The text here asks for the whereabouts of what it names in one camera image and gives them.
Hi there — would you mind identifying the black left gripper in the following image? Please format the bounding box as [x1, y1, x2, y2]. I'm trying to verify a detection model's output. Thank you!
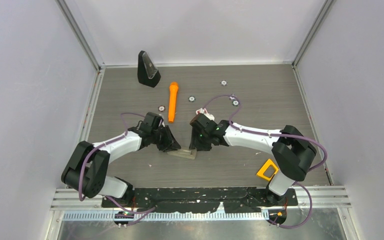
[151, 125, 181, 153]

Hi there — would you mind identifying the red white remote control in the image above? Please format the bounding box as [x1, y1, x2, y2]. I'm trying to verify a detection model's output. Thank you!
[202, 111, 215, 121]

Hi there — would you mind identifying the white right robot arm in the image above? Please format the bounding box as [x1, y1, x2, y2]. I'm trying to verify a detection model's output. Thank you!
[190, 113, 317, 205]

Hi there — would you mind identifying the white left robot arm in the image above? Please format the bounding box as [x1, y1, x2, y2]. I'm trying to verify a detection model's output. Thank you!
[61, 112, 181, 207]

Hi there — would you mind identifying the poker chip right lower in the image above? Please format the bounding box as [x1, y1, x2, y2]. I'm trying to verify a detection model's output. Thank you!
[232, 100, 240, 107]

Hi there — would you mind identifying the poker chip far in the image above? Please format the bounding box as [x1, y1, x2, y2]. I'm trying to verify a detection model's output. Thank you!
[220, 80, 228, 86]

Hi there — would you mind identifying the black wedge stand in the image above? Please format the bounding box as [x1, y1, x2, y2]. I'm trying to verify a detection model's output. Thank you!
[137, 50, 161, 88]

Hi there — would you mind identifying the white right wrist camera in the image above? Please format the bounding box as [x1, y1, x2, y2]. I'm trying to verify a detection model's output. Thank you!
[195, 108, 208, 115]

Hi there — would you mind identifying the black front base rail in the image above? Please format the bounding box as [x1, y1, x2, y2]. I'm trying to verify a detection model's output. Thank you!
[132, 186, 299, 215]

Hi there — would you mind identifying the yellow triangular frame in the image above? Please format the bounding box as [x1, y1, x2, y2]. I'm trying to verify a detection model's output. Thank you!
[256, 159, 279, 181]

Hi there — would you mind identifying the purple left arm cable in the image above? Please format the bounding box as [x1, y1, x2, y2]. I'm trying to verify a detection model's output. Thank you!
[78, 112, 156, 228]

